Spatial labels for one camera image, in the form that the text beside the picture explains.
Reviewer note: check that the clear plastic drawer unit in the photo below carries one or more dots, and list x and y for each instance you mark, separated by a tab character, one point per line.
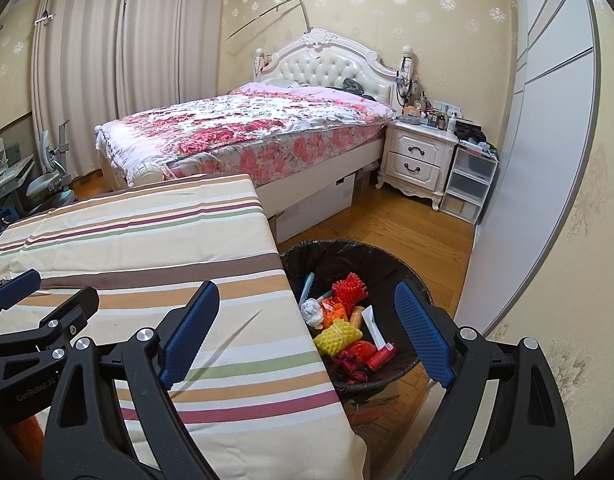
467	180

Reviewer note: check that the white nightstand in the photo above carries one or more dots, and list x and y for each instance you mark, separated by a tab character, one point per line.
412	150

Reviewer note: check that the white sliding wardrobe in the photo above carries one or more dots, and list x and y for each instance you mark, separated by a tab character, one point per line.
537	160

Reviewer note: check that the white cardboard box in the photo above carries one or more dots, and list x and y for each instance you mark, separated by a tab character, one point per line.
317	200

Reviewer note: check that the pink floral bed sheet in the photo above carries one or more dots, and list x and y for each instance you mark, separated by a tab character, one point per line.
287	155

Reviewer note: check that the orange clothing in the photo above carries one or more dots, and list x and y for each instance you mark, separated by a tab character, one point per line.
27	432

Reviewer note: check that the blue packet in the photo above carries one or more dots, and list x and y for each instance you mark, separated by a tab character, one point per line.
307	287

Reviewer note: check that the striped bed sheet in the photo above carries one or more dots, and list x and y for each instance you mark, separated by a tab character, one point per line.
187	240

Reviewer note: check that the brown thread spool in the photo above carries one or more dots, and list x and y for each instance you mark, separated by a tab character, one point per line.
356	316

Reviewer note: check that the dark red cloth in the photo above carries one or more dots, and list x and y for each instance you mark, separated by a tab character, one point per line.
349	370

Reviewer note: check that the red foam fruit net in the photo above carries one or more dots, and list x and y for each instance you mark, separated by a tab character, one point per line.
349	290

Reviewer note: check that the white toothpaste tube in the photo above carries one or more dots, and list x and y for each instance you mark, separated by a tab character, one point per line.
373	322

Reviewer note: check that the grey desk chair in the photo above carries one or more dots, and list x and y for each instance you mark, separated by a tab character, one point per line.
49	180

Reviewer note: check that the pink blanket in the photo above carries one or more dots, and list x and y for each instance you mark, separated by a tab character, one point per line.
287	91

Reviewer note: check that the white floral quilt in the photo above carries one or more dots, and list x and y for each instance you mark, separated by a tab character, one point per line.
212	125

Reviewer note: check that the black trash bin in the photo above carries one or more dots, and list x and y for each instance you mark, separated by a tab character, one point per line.
337	260

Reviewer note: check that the black bag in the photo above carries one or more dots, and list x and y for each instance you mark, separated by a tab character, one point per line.
471	131

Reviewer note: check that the grey study desk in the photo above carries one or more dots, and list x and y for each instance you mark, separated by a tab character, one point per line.
9	170

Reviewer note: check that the white tissue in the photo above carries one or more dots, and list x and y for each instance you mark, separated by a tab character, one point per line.
313	312

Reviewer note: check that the thin metal rod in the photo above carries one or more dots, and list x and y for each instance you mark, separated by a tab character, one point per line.
267	17

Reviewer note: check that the yellow foam fruit net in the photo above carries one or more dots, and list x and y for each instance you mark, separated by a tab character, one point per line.
337	337

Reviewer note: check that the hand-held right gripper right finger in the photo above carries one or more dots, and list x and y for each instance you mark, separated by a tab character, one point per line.
422	330

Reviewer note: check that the beige curtain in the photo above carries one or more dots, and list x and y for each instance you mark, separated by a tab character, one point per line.
77	85
172	40

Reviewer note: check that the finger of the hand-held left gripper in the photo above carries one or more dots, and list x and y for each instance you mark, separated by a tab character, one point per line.
17	290
72	317

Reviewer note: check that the dark clothing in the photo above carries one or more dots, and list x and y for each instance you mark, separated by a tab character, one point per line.
354	87

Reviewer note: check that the red can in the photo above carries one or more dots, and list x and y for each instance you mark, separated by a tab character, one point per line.
382	357

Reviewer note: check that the orange plastic bag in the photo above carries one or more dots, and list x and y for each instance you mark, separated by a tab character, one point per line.
332	316

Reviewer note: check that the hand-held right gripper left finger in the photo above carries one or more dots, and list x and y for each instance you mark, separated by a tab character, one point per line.
187	335

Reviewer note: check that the white tufted bed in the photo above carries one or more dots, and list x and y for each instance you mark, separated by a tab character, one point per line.
317	67

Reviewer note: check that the cluster of small bottles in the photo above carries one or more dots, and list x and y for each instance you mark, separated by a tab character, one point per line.
427	112

